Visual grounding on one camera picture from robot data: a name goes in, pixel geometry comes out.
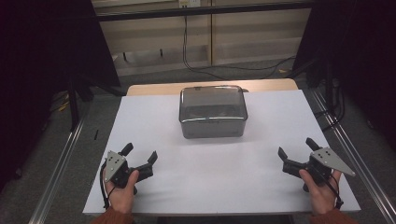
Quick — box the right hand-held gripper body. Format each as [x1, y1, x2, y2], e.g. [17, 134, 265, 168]
[305, 147, 357, 187]

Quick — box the black power cable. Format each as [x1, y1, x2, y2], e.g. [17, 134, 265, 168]
[181, 6, 297, 80]

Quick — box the white board mat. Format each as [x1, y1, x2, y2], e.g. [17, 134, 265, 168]
[82, 90, 361, 217]

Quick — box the white wall socket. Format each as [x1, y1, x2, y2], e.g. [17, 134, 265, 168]
[178, 0, 202, 9]

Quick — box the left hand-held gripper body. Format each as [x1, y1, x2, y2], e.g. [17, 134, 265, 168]
[104, 150, 138, 189]

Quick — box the smoky transparent hinged-lid box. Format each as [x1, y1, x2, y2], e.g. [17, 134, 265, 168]
[178, 85, 249, 140]

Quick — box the left hand-held gripper black cable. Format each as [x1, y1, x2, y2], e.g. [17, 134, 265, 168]
[99, 161, 115, 210]

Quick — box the hand-held gripper black cable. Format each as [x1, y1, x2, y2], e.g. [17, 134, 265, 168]
[99, 161, 115, 210]
[323, 174, 345, 210]

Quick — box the right hand-held gripper black cable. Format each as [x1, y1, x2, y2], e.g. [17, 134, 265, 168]
[323, 174, 345, 210]

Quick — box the person's right hand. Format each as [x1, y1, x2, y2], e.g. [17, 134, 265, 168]
[298, 168, 344, 216]

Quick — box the person's left hand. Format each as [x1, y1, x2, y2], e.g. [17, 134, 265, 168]
[104, 169, 140, 215]

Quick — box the black metal stand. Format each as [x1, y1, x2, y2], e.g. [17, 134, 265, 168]
[66, 74, 94, 132]

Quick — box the metal floor rail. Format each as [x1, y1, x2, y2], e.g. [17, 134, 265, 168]
[311, 89, 396, 224]
[28, 115, 87, 224]

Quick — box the black curtain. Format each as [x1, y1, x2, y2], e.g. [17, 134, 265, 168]
[0, 0, 122, 190]
[291, 0, 396, 152]

